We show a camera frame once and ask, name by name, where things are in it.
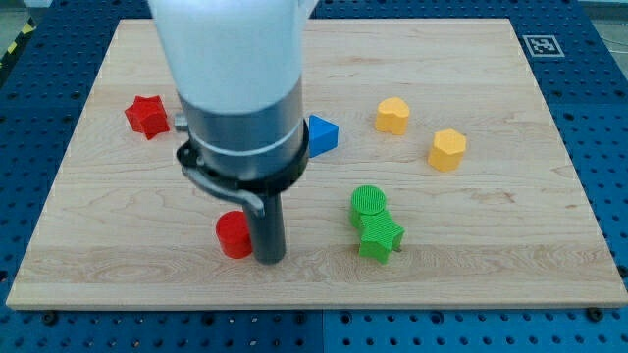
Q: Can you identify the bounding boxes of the blue triangle block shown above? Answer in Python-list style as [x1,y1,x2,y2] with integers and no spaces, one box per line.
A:
[308,115,340,158]

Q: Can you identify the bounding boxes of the yellow hexagon block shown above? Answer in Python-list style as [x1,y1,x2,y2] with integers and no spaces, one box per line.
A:
[428,128,467,172]

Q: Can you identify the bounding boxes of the green star block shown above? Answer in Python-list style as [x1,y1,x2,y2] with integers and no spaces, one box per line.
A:
[358,211,405,265]

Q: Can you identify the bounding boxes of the red star block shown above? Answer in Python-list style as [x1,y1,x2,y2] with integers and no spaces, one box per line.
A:
[125,95,170,140]

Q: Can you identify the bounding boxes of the red cylinder block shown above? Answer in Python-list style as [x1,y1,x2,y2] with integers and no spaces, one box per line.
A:
[215,211,252,259]

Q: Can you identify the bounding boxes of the green cylinder block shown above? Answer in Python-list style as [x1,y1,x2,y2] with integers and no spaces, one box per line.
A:
[349,185,387,228]

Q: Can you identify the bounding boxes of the yellow heart block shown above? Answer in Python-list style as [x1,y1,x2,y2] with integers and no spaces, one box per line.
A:
[375,97,410,135]

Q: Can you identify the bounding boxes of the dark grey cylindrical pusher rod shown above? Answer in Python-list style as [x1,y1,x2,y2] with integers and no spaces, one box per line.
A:
[243,194,286,265]

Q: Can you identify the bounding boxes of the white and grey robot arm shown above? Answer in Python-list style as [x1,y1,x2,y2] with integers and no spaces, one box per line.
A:
[148,0,316,265]

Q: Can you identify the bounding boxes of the white fiducial marker tag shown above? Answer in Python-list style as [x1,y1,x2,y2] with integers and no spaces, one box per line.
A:
[523,34,564,58]

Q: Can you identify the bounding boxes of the light wooden board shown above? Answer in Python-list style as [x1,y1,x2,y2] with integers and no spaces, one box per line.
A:
[7,19,627,311]

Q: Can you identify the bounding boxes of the black clamp ring with lever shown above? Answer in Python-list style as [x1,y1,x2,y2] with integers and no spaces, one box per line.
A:
[175,120,311,219]

